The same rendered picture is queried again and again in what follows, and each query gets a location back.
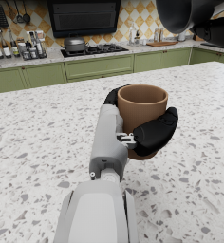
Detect black gas stove top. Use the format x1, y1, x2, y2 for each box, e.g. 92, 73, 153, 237
60, 43, 130, 59

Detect grey lidded pot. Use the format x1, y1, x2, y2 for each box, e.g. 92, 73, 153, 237
60, 35, 90, 54

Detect dark grey cup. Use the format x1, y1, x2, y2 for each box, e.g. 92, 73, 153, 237
155, 0, 224, 35

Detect clear glass bottle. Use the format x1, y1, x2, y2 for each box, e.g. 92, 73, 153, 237
128, 23, 142, 47

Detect brown cup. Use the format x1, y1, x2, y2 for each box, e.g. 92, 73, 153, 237
117, 84, 169, 161

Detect black hanging spoon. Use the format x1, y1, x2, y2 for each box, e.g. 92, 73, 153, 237
21, 0, 32, 26

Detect small white jar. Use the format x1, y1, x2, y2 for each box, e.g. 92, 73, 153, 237
177, 31, 188, 43

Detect pair of pale condiment bottles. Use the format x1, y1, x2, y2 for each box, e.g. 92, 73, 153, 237
153, 27, 165, 44

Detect spice rack with jars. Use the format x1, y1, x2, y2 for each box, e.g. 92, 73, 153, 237
16, 29, 48, 61

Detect green kitchen cabinets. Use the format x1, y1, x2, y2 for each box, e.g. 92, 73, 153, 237
0, 47, 224, 95

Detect wooden cutting board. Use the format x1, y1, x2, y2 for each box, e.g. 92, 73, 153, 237
145, 40, 179, 48

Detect black range hood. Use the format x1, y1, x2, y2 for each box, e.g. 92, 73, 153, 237
47, 0, 121, 39

